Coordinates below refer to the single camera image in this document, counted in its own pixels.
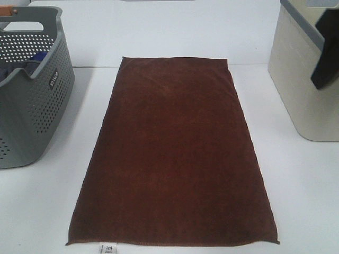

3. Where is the brown towel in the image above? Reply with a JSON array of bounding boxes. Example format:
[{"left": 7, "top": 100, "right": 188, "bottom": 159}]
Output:
[{"left": 68, "top": 57, "right": 278, "bottom": 247}]

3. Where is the grey perforated plastic basket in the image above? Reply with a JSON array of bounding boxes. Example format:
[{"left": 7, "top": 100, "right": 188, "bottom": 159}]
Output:
[{"left": 1, "top": 6, "right": 75, "bottom": 169}]

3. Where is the blue cloth in basket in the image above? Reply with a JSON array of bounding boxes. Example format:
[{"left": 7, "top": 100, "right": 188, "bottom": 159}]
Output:
[{"left": 1, "top": 51, "right": 48, "bottom": 81}]

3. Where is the beige plastic basket grey rim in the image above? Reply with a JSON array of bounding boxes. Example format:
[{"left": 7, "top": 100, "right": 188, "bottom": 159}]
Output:
[{"left": 268, "top": 1, "right": 338, "bottom": 142}]

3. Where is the brown wooden basket handle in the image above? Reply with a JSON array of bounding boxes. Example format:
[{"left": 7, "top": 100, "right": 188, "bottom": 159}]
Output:
[{"left": 0, "top": 5, "right": 17, "bottom": 17}]

